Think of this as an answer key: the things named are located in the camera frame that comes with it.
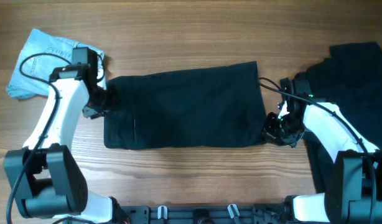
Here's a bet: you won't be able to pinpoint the black shorts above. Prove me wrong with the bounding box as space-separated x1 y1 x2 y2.
104 62 266 150

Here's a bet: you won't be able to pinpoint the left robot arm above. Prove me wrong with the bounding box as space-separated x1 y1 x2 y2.
4 47 129 223

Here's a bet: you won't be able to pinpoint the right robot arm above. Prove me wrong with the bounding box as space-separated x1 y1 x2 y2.
262 80 382 223

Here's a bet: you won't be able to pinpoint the folded light blue jeans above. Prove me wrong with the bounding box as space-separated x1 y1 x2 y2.
6 29 106 99

